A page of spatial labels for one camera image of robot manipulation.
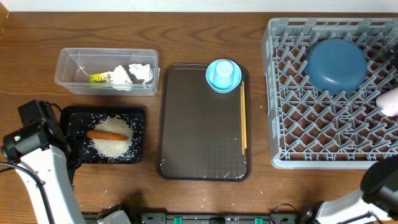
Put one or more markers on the grey plastic dishwasher rack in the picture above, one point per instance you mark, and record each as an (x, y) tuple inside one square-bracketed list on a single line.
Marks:
[(313, 129)]

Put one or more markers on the orange carrot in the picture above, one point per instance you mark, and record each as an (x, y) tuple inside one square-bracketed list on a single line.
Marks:
[(103, 135)]

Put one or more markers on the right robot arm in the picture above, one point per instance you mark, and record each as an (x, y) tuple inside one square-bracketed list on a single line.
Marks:
[(374, 201)]

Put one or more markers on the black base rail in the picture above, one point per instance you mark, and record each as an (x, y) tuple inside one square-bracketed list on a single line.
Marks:
[(162, 218)]

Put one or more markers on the clear plastic bin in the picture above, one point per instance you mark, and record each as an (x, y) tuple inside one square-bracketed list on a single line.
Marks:
[(76, 64)]

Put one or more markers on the black plastic tray bin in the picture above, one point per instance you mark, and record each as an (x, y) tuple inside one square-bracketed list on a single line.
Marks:
[(136, 124)]

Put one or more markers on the green yellow snack wrapper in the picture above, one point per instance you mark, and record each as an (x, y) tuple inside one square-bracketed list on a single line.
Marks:
[(99, 78)]

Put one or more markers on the light blue cup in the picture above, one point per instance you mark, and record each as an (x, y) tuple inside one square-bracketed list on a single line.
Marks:
[(223, 75)]

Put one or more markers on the dark brown serving tray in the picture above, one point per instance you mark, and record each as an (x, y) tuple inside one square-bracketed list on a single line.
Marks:
[(200, 134)]

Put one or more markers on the white plastic cup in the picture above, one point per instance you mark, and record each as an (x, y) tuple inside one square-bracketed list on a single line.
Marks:
[(387, 102)]

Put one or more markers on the dark blue plate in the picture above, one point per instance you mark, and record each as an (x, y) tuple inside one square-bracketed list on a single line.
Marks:
[(336, 65)]

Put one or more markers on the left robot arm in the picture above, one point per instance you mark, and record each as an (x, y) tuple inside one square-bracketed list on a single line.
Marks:
[(39, 153)]

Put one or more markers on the light blue bowl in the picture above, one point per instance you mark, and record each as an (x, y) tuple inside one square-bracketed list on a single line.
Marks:
[(237, 75)]

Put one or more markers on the pile of white rice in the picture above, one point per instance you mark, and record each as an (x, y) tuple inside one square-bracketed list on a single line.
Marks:
[(113, 146)]

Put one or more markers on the white paper napkin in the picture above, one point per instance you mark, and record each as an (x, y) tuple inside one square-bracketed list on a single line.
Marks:
[(119, 79)]

